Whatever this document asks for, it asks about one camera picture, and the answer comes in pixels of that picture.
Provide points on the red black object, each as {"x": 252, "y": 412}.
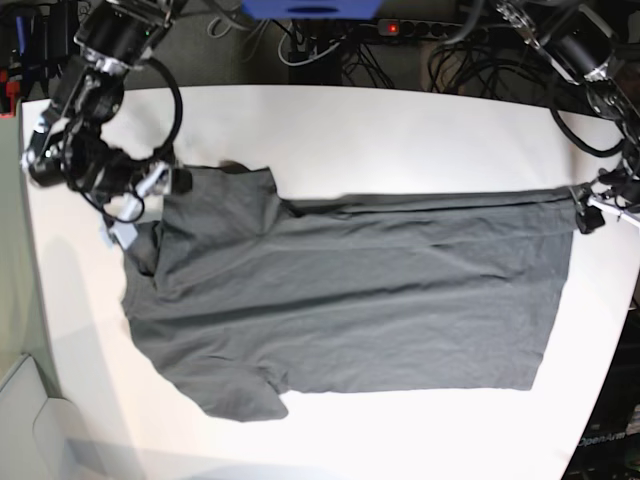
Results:
{"x": 10, "y": 94}

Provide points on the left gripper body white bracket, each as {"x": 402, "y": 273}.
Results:
{"x": 583, "y": 195}

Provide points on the blue box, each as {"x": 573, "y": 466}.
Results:
{"x": 312, "y": 9}

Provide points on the black power strip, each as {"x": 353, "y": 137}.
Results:
{"x": 416, "y": 29}

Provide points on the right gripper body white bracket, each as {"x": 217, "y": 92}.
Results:
{"x": 154, "y": 184}

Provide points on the dark grey t-shirt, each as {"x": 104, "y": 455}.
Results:
{"x": 238, "y": 296}

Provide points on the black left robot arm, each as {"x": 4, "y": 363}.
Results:
{"x": 584, "y": 51}

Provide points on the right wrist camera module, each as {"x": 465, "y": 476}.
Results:
{"x": 118, "y": 234}

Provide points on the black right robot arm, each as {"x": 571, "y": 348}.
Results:
{"x": 66, "y": 146}

